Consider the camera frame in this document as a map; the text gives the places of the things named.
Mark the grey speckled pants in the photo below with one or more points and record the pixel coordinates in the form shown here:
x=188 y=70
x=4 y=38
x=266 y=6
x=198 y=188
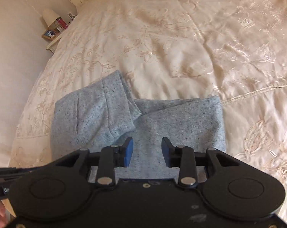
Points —
x=105 y=113

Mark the wooden photo frame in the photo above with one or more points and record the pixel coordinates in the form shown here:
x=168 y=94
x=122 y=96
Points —
x=49 y=34

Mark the person's hand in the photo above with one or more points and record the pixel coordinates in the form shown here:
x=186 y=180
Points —
x=3 y=216

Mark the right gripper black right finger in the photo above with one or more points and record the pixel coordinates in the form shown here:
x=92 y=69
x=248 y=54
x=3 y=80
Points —
x=181 y=157

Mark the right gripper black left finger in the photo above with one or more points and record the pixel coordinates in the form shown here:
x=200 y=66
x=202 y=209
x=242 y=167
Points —
x=112 y=157

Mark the red book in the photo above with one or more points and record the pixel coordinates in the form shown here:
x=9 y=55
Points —
x=60 y=24

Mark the cream embroidered bedspread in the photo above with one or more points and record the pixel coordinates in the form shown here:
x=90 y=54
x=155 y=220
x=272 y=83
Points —
x=176 y=49

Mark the cream bedside table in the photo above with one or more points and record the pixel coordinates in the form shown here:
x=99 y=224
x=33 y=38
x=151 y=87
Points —
x=52 y=46

